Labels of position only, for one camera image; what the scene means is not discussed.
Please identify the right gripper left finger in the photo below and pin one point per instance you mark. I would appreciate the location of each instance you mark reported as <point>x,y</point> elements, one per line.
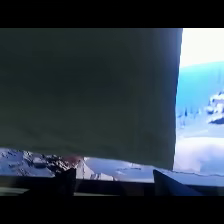
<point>66,183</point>

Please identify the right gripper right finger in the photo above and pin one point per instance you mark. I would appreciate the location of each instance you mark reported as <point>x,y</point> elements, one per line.
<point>166,186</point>

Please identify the dark green garment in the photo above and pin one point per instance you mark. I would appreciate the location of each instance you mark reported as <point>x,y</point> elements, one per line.
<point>90,90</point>

